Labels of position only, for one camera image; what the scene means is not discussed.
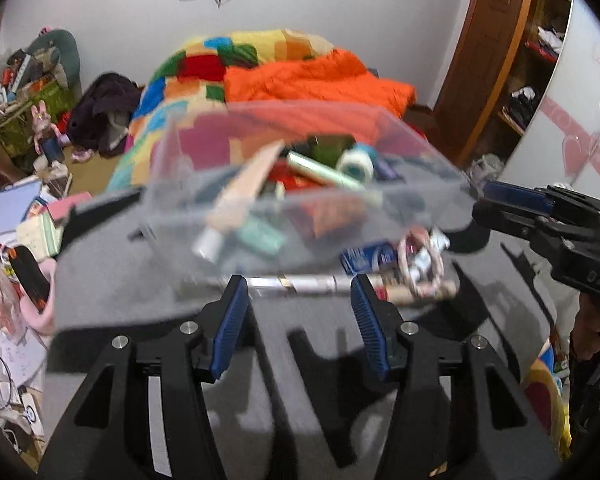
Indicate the dark clothes pile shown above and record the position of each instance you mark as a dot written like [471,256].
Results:
[105,105]

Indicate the green storage basket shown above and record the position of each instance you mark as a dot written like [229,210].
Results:
[22,125]

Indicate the cream book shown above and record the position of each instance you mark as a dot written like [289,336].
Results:
[40,235]

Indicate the person's right hand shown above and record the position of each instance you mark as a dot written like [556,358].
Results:
[587,330]

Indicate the blue toothpaste box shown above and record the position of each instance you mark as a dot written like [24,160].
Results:
[365,257]

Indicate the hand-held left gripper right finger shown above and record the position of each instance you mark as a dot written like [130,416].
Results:
[367,325]

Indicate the wooden wardrobe shelves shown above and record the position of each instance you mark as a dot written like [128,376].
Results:
[535,75]

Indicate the pink rabbit figure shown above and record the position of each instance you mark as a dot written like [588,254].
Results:
[47,132]

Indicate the black and orange device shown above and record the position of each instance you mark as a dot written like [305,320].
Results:
[30,272]

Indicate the white bag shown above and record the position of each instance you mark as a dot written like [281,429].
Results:
[485,167]

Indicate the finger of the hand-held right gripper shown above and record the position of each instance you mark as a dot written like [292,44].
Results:
[517,196]
[505,220]

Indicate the white power strip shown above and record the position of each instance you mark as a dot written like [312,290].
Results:
[27,412]

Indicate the pale green stick tube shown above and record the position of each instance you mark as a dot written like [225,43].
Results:
[320,170]

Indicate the peach cosmetic tube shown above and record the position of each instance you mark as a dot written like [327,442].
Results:
[245,185]

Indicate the orange puffer jacket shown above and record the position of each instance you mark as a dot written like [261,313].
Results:
[320,80]

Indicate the blue book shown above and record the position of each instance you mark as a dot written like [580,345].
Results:
[10,207]

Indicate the grey and black blanket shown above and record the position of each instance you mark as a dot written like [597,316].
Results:
[290,410]

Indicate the clear plastic storage bin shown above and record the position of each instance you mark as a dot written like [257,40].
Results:
[190,220]

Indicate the silver white tube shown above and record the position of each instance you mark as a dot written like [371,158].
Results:
[305,284]

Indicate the dark green bottle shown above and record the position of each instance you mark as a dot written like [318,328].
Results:
[330,146]

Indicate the colourful bed sheet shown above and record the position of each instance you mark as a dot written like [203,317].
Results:
[545,400]

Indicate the wooden door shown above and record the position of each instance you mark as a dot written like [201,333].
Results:
[485,50]

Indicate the white wardrobe sliding door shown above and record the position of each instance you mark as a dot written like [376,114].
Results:
[570,125]

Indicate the pink handheld device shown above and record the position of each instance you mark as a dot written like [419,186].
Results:
[42,315]

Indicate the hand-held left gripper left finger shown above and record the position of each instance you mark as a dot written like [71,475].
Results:
[230,325]

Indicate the pink book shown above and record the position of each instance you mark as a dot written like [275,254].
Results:
[67,207]

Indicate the teal round jar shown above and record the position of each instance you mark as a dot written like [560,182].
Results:
[357,162]

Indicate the beige cosmetic stick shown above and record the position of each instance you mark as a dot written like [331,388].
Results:
[400,294]

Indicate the colourful patchwork quilt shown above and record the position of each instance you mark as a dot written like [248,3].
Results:
[190,65]

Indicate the mint tube with white cap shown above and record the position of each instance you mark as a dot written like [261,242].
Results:
[250,237]

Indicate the grey-green neck pillow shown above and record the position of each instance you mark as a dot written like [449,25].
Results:
[65,47]

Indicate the red foil pouch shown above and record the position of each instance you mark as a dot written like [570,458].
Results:
[330,215]

